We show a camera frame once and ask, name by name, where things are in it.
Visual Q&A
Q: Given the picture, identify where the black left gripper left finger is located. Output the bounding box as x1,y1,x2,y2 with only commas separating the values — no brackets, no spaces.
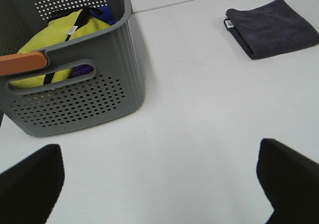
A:
0,144,65,224

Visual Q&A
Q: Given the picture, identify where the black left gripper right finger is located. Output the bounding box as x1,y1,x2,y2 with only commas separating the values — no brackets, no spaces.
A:
256,138,319,224

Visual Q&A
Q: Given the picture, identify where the dark grey towel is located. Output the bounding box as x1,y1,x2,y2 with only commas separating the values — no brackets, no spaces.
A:
223,0,319,60

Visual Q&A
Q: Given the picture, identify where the grey perforated plastic basket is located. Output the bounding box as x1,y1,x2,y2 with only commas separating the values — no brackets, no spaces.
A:
0,0,144,137

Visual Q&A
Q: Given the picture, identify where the yellow-green towel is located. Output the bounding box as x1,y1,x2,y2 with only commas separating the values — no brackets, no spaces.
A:
11,8,111,89

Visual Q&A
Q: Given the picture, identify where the purple blue towel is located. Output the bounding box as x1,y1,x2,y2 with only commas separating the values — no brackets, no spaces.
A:
72,5,117,78

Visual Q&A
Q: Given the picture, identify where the orange basket handle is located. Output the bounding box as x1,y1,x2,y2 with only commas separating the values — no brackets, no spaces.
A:
0,51,48,76

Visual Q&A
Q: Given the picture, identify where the black towel strap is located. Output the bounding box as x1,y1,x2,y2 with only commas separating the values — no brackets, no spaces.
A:
42,7,102,86

